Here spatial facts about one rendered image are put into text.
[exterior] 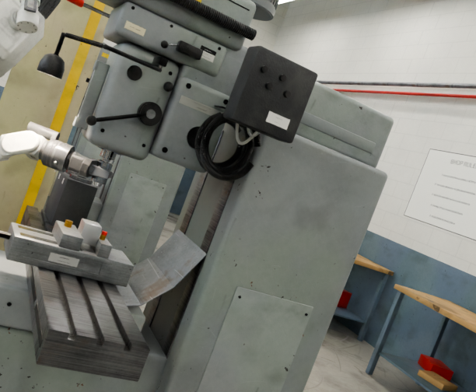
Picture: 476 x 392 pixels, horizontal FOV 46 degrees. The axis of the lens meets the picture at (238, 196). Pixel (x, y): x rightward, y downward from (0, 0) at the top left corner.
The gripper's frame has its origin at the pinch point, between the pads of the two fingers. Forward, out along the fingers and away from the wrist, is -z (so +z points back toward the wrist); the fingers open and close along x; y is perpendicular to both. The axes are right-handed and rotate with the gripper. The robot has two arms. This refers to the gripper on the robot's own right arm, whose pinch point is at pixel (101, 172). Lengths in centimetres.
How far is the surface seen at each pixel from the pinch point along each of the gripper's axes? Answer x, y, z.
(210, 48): -6, -47, -18
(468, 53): 477, -235, -264
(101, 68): -5.8, -29.8, 10.0
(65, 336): -60, 29, -15
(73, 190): 34.1, 13.6, 13.3
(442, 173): 445, -91, -278
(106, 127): -11.2, -13.8, 1.4
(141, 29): -13.3, -43.6, 1.5
